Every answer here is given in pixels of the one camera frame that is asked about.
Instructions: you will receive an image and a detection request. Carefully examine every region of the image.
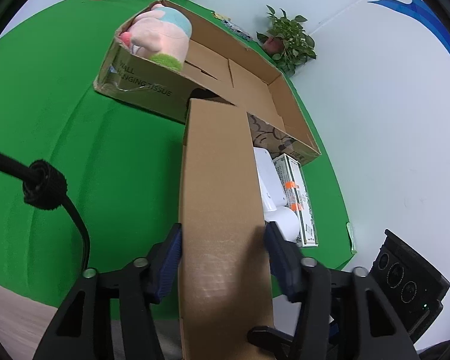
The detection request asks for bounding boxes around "white handheld fan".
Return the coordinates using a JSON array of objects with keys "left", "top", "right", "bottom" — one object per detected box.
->
[{"left": 264, "top": 206, "right": 300, "bottom": 242}]

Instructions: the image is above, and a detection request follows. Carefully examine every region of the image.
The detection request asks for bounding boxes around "long narrow cardboard box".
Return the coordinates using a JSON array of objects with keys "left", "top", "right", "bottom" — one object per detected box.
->
[{"left": 178, "top": 99, "right": 273, "bottom": 359}]

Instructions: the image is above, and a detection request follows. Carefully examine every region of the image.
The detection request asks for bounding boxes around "white plastic device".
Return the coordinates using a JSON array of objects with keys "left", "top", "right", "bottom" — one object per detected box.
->
[{"left": 253, "top": 147, "right": 287, "bottom": 213}]

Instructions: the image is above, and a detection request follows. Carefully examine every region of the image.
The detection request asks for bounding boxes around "green white medicine box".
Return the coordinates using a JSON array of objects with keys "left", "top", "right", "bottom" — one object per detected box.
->
[{"left": 273, "top": 154, "right": 319, "bottom": 248}]

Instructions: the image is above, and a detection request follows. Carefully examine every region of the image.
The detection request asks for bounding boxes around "pink pig plush toy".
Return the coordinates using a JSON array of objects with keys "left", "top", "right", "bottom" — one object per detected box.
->
[{"left": 118, "top": 2, "right": 193, "bottom": 72}]

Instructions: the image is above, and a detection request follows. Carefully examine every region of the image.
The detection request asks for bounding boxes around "green table cloth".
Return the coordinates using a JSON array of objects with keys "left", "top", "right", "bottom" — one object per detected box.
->
[{"left": 0, "top": 0, "right": 184, "bottom": 306}]

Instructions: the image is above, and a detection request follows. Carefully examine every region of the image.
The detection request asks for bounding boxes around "right potted green plant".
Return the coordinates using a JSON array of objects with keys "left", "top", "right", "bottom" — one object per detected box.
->
[{"left": 256, "top": 5, "right": 317, "bottom": 77}]

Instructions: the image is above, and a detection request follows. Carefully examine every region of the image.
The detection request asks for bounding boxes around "large shallow cardboard tray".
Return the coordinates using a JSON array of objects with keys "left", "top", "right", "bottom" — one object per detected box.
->
[{"left": 93, "top": 0, "right": 320, "bottom": 164}]

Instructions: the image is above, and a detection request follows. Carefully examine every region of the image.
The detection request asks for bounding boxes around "patterned packet on table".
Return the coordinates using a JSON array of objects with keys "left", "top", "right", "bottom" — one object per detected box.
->
[{"left": 223, "top": 19, "right": 254, "bottom": 41}]

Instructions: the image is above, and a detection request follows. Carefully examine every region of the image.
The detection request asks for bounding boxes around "yellow packet on table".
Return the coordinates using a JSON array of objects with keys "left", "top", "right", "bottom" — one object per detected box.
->
[{"left": 212, "top": 11, "right": 231, "bottom": 22}]

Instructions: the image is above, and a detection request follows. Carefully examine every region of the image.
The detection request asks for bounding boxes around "black cable with velcro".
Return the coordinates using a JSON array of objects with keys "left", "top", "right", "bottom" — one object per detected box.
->
[{"left": 0, "top": 147, "right": 92, "bottom": 271}]

